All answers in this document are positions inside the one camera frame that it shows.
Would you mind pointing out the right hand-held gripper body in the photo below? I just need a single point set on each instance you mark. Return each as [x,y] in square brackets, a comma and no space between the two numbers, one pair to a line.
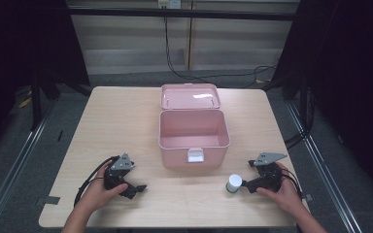
[267,171]

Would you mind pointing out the aluminium floor rail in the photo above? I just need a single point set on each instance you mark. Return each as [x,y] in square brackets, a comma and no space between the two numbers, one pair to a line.
[325,168]
[13,168]

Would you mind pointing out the person's right hand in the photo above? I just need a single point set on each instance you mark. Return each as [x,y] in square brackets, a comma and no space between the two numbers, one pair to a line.
[283,194]

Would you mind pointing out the pink plastic storage box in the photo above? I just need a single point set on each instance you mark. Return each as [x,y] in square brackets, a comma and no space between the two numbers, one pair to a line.
[192,127]

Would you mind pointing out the small white cylindrical bottle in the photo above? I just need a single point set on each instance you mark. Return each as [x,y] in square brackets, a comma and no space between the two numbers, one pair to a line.
[234,182]

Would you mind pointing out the small black tape strip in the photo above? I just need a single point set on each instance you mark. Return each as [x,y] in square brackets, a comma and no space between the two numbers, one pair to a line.
[60,136]

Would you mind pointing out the black horizontal frame bar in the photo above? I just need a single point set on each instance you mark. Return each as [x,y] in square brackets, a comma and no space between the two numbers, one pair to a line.
[181,13]

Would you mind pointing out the grey tape piece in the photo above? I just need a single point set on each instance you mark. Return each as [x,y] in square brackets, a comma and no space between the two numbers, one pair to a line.
[49,200]
[307,197]

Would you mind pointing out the person's left hand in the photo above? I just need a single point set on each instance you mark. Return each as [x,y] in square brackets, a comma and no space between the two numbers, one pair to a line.
[97,195]

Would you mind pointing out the black curtain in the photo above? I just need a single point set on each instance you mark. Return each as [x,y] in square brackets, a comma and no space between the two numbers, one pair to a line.
[349,81]
[22,42]

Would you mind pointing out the black metal stand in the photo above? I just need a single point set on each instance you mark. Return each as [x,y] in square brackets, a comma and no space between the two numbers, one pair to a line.
[36,103]

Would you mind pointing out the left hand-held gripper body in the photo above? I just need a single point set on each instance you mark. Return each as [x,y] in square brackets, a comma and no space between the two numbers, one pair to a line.
[120,164]

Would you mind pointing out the yellow tape strip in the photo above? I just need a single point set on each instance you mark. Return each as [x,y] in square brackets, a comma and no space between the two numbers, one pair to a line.
[25,103]

